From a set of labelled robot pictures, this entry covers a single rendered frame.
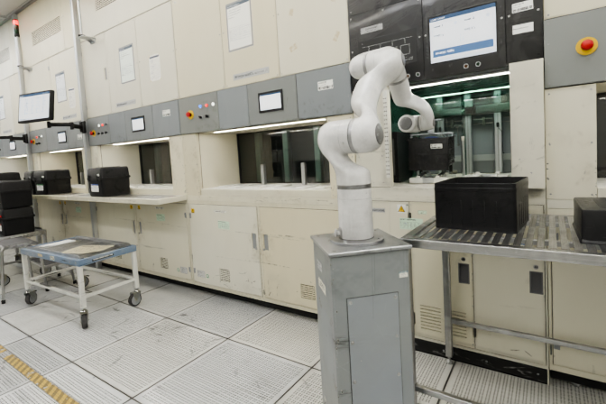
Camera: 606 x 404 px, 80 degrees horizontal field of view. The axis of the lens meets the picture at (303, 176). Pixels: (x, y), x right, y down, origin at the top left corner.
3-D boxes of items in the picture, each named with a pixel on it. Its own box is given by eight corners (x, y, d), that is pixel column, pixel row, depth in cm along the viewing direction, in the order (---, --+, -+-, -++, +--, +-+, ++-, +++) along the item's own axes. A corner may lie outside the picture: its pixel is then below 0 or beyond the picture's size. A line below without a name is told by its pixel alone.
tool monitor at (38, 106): (18, 133, 331) (13, 94, 329) (77, 134, 372) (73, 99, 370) (36, 130, 308) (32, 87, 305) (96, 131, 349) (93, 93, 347)
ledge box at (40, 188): (32, 195, 392) (30, 170, 390) (60, 191, 416) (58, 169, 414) (45, 195, 376) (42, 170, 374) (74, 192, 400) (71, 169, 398)
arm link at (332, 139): (362, 189, 118) (358, 115, 116) (314, 188, 128) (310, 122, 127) (377, 185, 127) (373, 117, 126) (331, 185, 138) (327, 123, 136)
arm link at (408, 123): (424, 114, 180) (406, 116, 185) (416, 113, 169) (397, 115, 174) (425, 132, 180) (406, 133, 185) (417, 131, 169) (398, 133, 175)
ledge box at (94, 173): (86, 197, 326) (83, 168, 325) (117, 193, 348) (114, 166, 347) (101, 197, 308) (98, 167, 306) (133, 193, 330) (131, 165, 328)
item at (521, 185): (456, 215, 160) (455, 177, 159) (529, 219, 142) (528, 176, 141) (434, 227, 139) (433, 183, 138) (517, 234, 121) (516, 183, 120)
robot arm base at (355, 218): (338, 249, 116) (335, 192, 115) (324, 236, 135) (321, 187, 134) (393, 243, 120) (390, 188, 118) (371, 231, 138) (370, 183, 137)
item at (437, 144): (406, 177, 205) (404, 121, 201) (415, 172, 222) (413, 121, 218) (452, 178, 193) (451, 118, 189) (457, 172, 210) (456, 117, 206)
